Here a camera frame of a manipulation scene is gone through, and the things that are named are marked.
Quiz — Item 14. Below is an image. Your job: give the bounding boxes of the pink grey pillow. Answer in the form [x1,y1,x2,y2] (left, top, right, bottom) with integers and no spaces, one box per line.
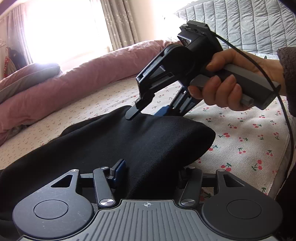
[1,64,60,103]

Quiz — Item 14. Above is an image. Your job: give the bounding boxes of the beige star curtain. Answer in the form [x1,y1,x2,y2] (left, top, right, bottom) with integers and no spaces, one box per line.
[100,0,139,50]

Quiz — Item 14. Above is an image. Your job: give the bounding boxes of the cherry print bed cloth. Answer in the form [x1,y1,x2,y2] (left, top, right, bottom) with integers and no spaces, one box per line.
[1,78,293,207]

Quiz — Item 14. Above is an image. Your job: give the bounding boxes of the grey quilted headboard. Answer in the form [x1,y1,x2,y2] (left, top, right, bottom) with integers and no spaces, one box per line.
[177,1,295,55]

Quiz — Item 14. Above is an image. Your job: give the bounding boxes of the dark sleeve forearm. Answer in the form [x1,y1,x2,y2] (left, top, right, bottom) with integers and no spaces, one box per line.
[277,47,295,109]

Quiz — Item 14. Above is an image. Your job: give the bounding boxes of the hanging clothes in corner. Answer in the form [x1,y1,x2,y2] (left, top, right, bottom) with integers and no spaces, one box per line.
[4,47,27,78]

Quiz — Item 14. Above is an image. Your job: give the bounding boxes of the person right hand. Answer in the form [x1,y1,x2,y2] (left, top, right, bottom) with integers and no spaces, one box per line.
[188,49,286,111]

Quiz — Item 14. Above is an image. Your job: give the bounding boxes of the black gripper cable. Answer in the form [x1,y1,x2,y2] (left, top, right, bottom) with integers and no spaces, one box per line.
[207,31,296,176]

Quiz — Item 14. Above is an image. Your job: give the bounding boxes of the pink duvet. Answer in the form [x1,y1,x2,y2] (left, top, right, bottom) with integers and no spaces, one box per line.
[1,40,171,144]

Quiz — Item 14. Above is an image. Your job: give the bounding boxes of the grey bed sheet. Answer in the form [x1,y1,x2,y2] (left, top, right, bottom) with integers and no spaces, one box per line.
[252,53,279,60]

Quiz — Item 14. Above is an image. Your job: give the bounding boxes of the black pants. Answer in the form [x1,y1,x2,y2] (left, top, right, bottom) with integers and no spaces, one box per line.
[1,106,216,235]

